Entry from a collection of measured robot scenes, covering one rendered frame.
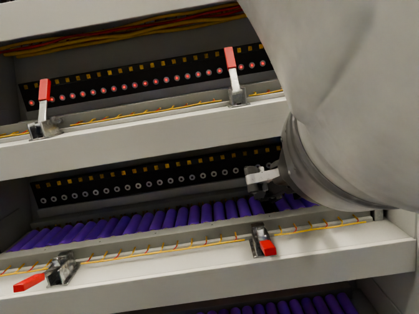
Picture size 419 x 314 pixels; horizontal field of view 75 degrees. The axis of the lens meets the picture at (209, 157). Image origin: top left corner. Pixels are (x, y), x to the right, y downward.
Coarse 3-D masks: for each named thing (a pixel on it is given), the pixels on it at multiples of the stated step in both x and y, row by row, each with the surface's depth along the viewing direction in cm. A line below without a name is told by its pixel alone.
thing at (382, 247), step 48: (192, 192) 51; (0, 240) 46; (288, 240) 37; (336, 240) 35; (384, 240) 33; (0, 288) 37; (48, 288) 35; (96, 288) 34; (144, 288) 34; (192, 288) 34; (240, 288) 34; (288, 288) 34
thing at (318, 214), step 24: (264, 216) 39; (288, 216) 38; (312, 216) 38; (336, 216) 38; (360, 216) 38; (96, 240) 40; (120, 240) 39; (144, 240) 39; (168, 240) 39; (192, 240) 38; (240, 240) 37; (0, 264) 40; (24, 264) 40; (48, 264) 39
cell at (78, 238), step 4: (88, 224) 47; (92, 224) 47; (84, 228) 46; (88, 228) 46; (92, 228) 47; (80, 232) 44; (84, 232) 45; (88, 232) 45; (76, 236) 43; (80, 236) 43; (84, 236) 44; (72, 240) 42; (76, 240) 42; (80, 240) 43
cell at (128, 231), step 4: (136, 216) 47; (140, 216) 48; (132, 220) 46; (136, 220) 46; (140, 220) 47; (128, 224) 45; (132, 224) 44; (136, 224) 45; (128, 228) 43; (132, 228) 43; (136, 228) 44; (124, 232) 42; (128, 232) 42; (132, 232) 42
